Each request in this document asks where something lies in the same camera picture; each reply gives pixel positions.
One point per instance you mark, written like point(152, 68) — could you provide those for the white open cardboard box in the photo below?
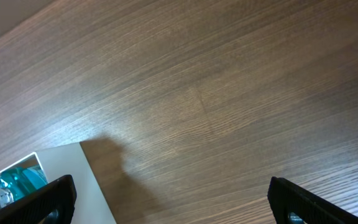
point(90, 205)

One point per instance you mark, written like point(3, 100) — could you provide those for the blue Listerine mouthwash bottle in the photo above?
point(19, 182)

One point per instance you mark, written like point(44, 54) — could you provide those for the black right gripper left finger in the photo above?
point(58, 196)

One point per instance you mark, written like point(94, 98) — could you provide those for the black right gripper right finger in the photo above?
point(291, 203)

